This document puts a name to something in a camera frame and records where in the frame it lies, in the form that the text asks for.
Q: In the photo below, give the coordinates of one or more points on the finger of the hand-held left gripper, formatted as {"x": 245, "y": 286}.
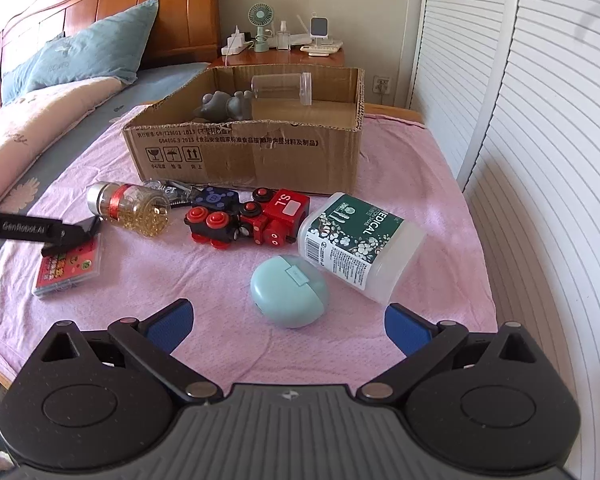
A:
{"x": 75, "y": 234}

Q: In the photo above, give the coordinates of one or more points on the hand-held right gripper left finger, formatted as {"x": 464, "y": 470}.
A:
{"x": 169, "y": 324}

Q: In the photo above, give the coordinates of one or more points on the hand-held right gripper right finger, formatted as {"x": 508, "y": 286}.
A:
{"x": 404, "y": 329}

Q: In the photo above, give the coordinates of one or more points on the red card box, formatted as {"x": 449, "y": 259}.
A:
{"x": 70, "y": 270}

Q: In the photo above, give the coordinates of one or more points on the clear bottle of yellow capsules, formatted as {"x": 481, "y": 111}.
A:
{"x": 135, "y": 210}

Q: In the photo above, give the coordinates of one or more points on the white bottle with green label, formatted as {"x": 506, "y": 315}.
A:
{"x": 360, "y": 245}

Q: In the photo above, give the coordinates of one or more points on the black toy train block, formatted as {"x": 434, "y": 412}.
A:
{"x": 212, "y": 220}

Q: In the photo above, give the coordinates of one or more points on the light blue earbud case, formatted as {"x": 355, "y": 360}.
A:
{"x": 287, "y": 292}

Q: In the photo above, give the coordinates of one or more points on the red toy train block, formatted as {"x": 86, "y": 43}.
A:
{"x": 280, "y": 217}

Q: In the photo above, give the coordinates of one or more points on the brown cardboard box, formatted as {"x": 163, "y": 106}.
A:
{"x": 240, "y": 157}

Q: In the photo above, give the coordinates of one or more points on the pink blanket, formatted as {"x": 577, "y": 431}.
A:
{"x": 180, "y": 280}

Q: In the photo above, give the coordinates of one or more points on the clear plastic wrapped item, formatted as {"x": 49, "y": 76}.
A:
{"x": 177, "y": 191}

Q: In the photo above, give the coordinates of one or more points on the pink floral pillow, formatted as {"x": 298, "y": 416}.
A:
{"x": 35, "y": 120}

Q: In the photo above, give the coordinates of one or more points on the teal pillow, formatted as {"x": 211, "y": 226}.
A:
{"x": 90, "y": 52}

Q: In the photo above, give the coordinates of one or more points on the grey toy figure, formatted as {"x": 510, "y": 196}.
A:
{"x": 222, "y": 105}

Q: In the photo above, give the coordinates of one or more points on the white louvered wardrobe door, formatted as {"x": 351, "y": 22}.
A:
{"x": 530, "y": 135}

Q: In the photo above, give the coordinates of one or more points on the wooden bed headboard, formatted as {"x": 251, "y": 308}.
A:
{"x": 110, "y": 0}

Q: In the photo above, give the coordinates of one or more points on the white power strip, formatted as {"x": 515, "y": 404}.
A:
{"x": 235, "y": 49}

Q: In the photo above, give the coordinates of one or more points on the clear plastic jar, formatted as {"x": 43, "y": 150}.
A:
{"x": 280, "y": 89}

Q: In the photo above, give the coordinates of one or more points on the wooden nightstand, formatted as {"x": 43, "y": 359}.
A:
{"x": 285, "y": 59}

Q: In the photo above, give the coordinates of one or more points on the green mini fan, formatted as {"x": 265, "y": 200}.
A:
{"x": 260, "y": 17}

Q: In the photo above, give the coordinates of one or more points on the clear spray bottle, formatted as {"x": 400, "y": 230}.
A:
{"x": 282, "y": 39}

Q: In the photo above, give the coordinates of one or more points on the white device on stand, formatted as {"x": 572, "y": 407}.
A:
{"x": 319, "y": 27}

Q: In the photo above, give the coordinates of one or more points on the white wall socket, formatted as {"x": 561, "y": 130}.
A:
{"x": 382, "y": 85}

